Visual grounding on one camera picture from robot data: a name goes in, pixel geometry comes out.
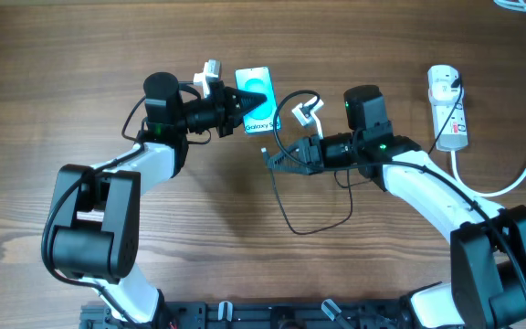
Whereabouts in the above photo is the white USB charger plug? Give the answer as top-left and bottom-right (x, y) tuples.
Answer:
(429, 80), (459, 104)

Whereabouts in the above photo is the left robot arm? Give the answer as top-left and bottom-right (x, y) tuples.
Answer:
(40, 72), (267, 328)

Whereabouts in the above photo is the black right camera cable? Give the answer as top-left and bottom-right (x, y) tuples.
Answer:
(271, 89), (526, 329)

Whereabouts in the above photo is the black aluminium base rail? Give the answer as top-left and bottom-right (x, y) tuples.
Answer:
(79, 299), (428, 329)

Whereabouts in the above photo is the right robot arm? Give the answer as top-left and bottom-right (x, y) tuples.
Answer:
(264, 85), (526, 328)

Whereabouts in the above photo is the black left camera cable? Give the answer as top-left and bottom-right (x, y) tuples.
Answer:
(39, 80), (213, 329)

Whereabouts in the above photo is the black camera cable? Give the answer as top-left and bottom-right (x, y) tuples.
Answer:
(39, 80), (213, 329)
(271, 89), (526, 329)

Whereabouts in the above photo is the black USB charging cable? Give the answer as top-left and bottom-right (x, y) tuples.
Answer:
(260, 74), (464, 236)

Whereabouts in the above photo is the white power strip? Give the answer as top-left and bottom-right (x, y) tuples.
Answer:
(427, 64), (468, 152)

